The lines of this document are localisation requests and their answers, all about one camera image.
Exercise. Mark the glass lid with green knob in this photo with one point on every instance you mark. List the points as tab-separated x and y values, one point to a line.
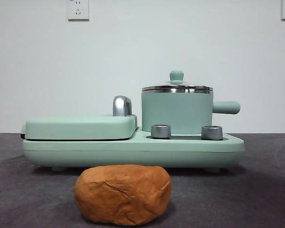
177	76

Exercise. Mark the brown potato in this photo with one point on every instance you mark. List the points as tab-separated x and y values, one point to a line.
123	194

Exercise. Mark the silver control knob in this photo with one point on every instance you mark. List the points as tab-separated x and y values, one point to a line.
160	131
211	133

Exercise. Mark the green breakfast machine base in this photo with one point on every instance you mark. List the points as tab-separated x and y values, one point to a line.
133	154

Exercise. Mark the green griddle cover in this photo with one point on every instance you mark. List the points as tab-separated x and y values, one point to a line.
73	126

